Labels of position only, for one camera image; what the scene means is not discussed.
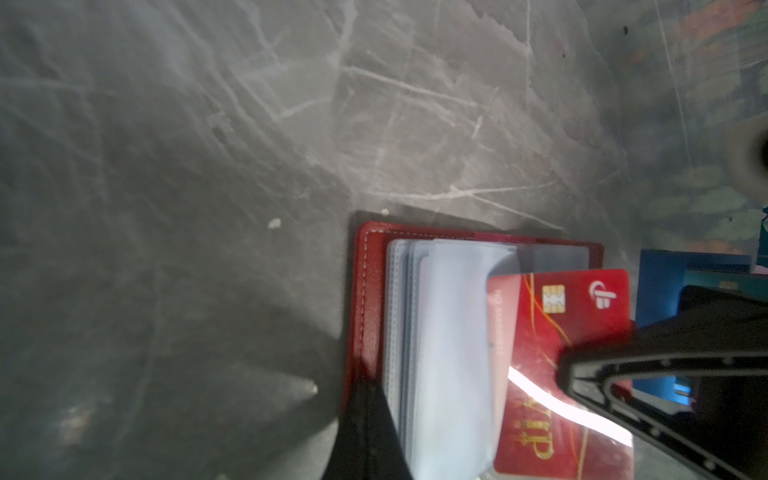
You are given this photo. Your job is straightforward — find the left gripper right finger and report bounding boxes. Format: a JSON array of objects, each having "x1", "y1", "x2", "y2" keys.
[{"x1": 369, "y1": 382, "x2": 412, "y2": 480}]

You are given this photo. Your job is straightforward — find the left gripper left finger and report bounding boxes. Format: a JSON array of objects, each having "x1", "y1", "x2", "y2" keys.
[{"x1": 321, "y1": 380, "x2": 371, "y2": 480}]

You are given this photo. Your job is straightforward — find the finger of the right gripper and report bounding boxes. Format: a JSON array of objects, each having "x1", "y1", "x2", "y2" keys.
[{"x1": 556, "y1": 286, "x2": 767, "y2": 479}]

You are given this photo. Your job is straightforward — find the red leather card holder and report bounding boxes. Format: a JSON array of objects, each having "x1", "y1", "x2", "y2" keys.
[{"x1": 344, "y1": 222, "x2": 604, "y2": 479}]

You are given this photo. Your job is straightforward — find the teal card in tray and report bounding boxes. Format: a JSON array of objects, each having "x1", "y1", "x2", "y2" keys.
[{"x1": 683, "y1": 270, "x2": 767, "y2": 298}]

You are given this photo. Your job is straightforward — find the blue card tray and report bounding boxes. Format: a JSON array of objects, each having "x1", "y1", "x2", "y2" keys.
[{"x1": 633, "y1": 250, "x2": 752, "y2": 414}]

